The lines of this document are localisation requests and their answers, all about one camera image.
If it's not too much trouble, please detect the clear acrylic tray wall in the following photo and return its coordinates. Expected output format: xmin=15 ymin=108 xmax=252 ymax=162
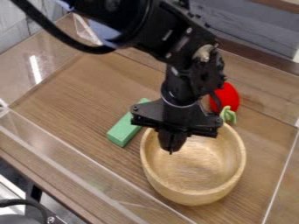
xmin=0 ymin=105 xmax=196 ymax=224

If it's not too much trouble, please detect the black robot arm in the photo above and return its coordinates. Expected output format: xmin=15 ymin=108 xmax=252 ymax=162
xmin=9 ymin=0 xmax=227 ymax=153

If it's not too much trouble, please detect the brown wooden bowl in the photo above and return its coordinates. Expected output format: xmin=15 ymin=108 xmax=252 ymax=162
xmin=140 ymin=125 xmax=247 ymax=206

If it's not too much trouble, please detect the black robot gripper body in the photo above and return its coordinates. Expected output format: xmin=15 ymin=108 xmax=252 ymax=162
xmin=129 ymin=98 xmax=223 ymax=138

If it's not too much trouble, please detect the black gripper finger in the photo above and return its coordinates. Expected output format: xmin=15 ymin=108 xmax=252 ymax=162
xmin=157 ymin=129 xmax=173 ymax=152
xmin=172 ymin=132 xmax=191 ymax=152

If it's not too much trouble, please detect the black cable under table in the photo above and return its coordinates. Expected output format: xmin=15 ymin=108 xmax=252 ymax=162
xmin=0 ymin=199 xmax=51 ymax=224

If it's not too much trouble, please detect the red plush strawberry toy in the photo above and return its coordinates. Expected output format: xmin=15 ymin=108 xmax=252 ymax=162
xmin=210 ymin=82 xmax=240 ymax=124

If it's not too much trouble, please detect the green rectangular block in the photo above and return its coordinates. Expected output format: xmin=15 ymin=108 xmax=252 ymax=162
xmin=105 ymin=97 xmax=151 ymax=148

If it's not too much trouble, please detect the black table leg bracket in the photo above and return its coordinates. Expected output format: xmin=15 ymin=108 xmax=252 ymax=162
xmin=24 ymin=183 xmax=67 ymax=224

